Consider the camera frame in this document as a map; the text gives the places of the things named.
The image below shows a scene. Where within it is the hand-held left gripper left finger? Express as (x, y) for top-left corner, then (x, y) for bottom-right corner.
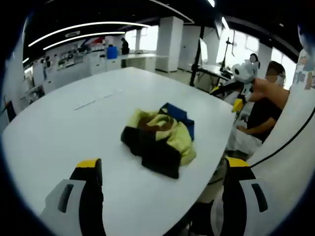
(39, 158), (107, 236)

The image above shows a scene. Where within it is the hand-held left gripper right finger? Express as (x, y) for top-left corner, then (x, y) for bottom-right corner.
(221, 158), (280, 236)

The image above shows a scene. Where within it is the yellow blue grey garment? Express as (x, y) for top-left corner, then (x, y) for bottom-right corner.
(120, 102), (197, 179)

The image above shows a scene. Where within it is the white background table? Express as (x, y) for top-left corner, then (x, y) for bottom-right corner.
(194, 63), (234, 83)

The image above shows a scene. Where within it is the thin black stand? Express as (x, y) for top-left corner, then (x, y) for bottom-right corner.
(220, 36), (234, 71)

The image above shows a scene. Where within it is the black pole stand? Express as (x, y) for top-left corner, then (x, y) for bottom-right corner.
(189, 24), (206, 87)

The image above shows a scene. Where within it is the white worn device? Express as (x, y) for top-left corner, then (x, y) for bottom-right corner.
(297, 23), (315, 50)

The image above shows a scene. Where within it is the white pillar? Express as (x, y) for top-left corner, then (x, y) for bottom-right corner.
(156, 16), (185, 72)

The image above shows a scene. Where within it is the white counter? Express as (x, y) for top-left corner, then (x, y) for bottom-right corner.
(120, 53), (158, 72)

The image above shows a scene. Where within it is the white table strip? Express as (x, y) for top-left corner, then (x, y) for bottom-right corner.
(73, 91), (124, 111)

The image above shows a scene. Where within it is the black cabinet box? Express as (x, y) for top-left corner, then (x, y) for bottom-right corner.
(4, 100), (17, 123)

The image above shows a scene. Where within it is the blue barrel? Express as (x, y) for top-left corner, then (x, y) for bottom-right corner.
(106, 46), (118, 59)

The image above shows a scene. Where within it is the white display cabinet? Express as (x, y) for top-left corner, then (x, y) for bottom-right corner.
(45, 43), (109, 82)

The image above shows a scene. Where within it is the curved ceiling light strip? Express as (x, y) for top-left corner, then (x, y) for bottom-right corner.
(43, 31), (126, 51)
(28, 21), (151, 47)

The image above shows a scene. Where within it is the black cable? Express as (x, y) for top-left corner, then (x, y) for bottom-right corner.
(250, 110), (315, 169)

